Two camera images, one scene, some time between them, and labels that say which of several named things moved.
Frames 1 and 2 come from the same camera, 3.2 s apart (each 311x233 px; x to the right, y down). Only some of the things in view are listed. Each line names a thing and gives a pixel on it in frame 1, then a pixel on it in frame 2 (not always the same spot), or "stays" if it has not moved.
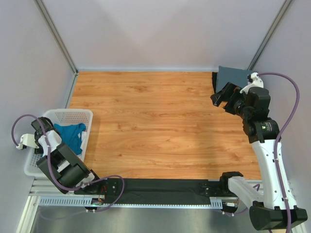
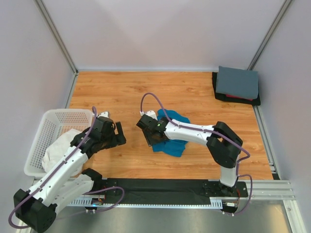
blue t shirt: x=71 y=136 -> x=171 y=147
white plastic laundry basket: x=62 y=117 stays
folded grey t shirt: x=238 y=77 stays
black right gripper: x=230 y=91 -> x=151 y=141
